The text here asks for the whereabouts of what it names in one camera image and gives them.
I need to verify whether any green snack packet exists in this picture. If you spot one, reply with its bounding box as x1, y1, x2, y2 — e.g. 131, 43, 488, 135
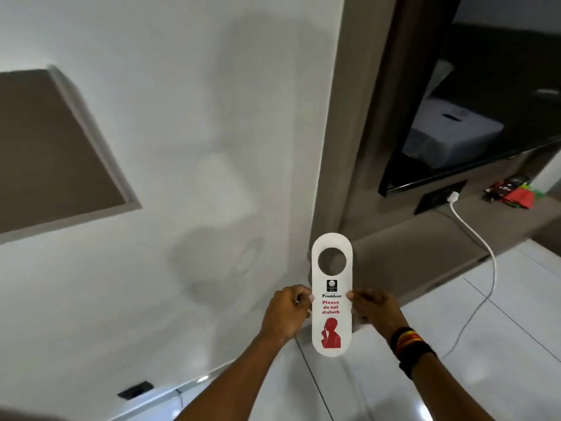
522, 181, 545, 203

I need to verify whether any brown wooden shelf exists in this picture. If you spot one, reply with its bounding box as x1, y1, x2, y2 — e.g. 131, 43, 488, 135
338, 180, 561, 308

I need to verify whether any white door hanger sign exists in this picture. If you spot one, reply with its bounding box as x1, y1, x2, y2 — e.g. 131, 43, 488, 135
311, 232, 354, 358

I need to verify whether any brown wooden wall panel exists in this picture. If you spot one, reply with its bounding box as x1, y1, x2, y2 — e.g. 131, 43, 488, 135
309, 0, 561, 277

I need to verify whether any person's right forearm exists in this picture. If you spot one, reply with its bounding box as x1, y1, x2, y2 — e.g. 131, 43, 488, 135
409, 351, 497, 421

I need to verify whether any black and red snack packet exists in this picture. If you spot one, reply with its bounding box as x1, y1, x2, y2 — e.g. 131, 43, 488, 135
484, 175, 531, 201

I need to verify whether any plain black wristband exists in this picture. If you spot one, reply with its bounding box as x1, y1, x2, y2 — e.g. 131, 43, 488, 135
398, 344, 438, 380

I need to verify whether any brown recessed wall panel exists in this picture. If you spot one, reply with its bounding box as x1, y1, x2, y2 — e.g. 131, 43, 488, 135
0, 65, 143, 247

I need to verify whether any black striped wristband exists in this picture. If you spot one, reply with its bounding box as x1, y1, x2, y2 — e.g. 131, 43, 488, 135
389, 326, 424, 358

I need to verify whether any person's right hand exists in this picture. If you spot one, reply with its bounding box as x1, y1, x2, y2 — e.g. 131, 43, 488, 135
346, 290, 409, 343

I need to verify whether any black skirting socket plate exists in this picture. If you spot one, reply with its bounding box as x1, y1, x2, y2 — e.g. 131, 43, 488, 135
117, 381, 154, 401

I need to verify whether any person's left hand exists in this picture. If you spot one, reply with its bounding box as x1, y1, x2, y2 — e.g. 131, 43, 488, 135
261, 285, 315, 345

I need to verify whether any black wall-mounted television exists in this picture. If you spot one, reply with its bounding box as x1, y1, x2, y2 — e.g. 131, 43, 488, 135
378, 0, 561, 199

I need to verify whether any white charger cable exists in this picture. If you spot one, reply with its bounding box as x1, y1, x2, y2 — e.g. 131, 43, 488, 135
442, 198, 498, 360

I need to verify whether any person's left forearm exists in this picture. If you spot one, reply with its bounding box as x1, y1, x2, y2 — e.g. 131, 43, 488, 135
173, 332, 293, 421

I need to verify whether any black wall socket plate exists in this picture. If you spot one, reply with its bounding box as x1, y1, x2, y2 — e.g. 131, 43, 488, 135
414, 180, 468, 215

